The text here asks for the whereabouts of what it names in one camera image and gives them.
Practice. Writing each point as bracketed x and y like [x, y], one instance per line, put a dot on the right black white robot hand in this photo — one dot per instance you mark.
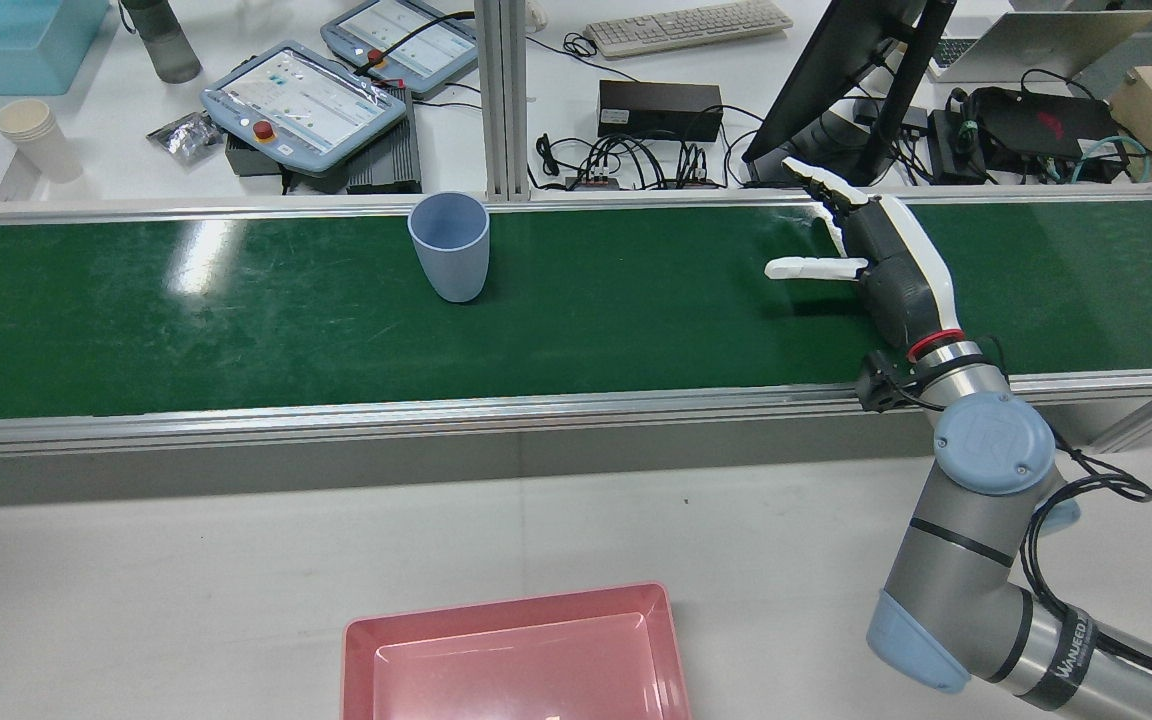
[896, 270]

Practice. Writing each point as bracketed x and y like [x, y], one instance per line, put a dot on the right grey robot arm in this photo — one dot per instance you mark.
[986, 450]

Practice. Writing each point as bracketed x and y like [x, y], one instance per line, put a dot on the black rectangular device box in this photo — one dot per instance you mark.
[658, 108]

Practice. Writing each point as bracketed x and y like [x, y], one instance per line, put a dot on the light blue plastic cup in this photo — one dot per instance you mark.
[451, 255]

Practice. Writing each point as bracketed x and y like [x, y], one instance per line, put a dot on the pink plastic tray box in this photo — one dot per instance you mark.
[516, 660]

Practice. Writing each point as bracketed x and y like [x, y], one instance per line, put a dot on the black power brick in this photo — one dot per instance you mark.
[951, 145]

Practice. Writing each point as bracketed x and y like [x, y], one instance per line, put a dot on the black Huawei monitor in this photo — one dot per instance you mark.
[826, 80]

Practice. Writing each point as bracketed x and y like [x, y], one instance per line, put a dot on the black device with red logo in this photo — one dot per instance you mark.
[1046, 125]

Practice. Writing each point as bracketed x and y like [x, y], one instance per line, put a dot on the silver Huawei laptop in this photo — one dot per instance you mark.
[1046, 45]

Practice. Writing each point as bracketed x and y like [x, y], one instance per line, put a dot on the white keyboard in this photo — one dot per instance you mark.
[686, 28]

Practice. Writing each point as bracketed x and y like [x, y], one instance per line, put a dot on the teach pendant with red button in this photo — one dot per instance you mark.
[306, 100]

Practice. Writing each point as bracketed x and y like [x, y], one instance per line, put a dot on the green conveyor belt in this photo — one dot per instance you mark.
[236, 310]

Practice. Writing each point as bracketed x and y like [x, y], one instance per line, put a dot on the crumpled foil packet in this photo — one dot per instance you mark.
[186, 135]

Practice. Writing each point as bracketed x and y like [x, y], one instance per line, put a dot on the grey drinking bottle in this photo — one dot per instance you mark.
[164, 45]

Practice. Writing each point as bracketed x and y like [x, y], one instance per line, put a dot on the stack of paper cups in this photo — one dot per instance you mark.
[36, 140]

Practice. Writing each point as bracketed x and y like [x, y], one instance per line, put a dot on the light blue plastic bin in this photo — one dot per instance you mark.
[26, 55]

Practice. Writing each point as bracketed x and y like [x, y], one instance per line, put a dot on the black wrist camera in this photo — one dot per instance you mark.
[881, 382]

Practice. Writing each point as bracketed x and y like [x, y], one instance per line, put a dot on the aluminium profile post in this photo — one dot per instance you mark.
[501, 100]

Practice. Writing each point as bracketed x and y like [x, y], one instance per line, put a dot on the aluminium conveyor frame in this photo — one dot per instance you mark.
[336, 425]

